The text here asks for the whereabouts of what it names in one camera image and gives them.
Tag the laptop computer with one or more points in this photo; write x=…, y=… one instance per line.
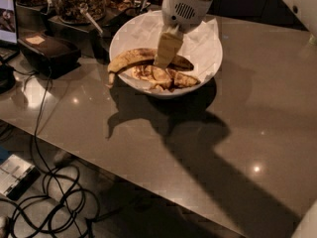
x=8, y=30

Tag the white paper bowl liner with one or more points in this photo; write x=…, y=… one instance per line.
x=201, y=46

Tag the ripe spotted banana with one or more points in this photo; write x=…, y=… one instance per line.
x=142, y=56

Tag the silver power adapter box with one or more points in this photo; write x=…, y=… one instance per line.
x=16, y=176

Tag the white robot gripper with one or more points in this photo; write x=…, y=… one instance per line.
x=183, y=8

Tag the white ceramic bowl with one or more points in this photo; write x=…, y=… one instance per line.
x=145, y=87

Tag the brown banana bunch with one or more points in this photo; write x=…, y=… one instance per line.
x=164, y=79

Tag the white scoop handle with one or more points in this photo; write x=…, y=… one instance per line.
x=85, y=13

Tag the black jar stand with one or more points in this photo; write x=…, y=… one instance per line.
x=85, y=37

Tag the black box with label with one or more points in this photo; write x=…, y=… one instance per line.
x=50, y=56

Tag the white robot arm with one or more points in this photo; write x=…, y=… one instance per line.
x=259, y=162

